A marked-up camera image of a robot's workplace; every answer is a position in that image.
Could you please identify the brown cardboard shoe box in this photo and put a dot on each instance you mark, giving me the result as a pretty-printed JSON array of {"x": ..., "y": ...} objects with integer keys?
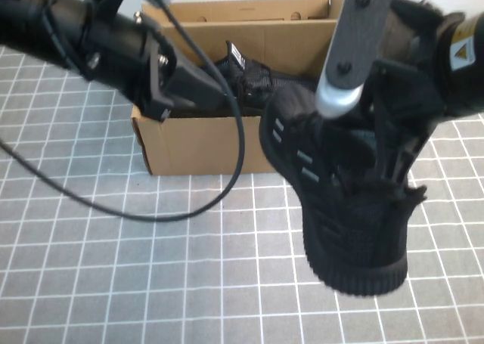
[{"x": 196, "y": 147}]

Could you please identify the grey white-checked tablecloth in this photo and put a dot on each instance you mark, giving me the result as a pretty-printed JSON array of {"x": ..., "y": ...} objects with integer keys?
[{"x": 113, "y": 276}]

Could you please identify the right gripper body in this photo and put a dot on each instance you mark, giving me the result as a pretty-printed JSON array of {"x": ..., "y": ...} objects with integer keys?
[{"x": 408, "y": 102}]

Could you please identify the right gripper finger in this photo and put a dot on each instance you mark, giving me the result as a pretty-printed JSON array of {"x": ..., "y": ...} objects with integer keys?
[
  {"x": 382, "y": 147},
  {"x": 404, "y": 170}
]

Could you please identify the black knit sneaker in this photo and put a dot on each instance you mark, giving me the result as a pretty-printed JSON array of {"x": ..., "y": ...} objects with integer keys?
[
  {"x": 257, "y": 75},
  {"x": 359, "y": 238}
]

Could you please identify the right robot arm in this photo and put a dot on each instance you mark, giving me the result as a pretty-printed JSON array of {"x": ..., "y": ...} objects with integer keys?
[{"x": 465, "y": 90}]

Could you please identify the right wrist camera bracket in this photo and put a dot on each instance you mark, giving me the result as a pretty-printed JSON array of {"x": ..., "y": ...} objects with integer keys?
[{"x": 355, "y": 38}]

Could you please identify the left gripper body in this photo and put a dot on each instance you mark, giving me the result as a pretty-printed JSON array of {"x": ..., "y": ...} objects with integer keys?
[{"x": 196, "y": 90}]

